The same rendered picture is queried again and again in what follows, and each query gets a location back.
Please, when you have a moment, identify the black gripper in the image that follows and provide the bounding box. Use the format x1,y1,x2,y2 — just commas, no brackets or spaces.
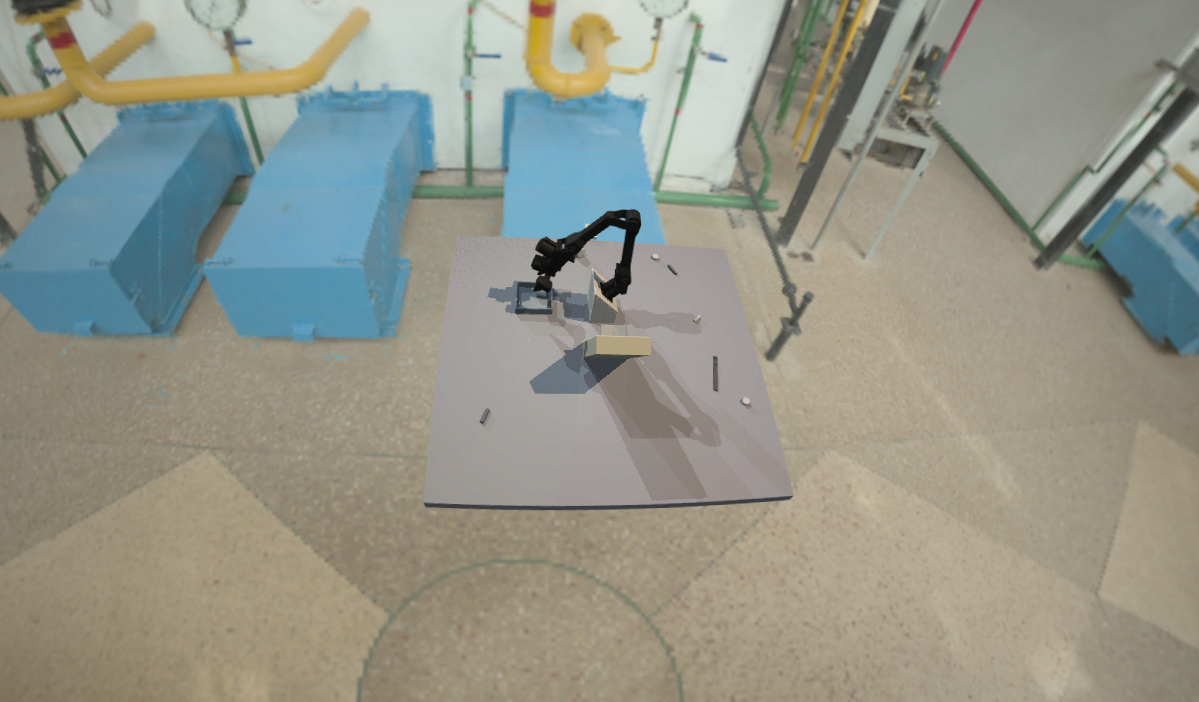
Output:
534,256,561,292

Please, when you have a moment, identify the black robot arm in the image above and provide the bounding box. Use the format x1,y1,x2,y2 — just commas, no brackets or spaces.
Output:
531,209,641,301

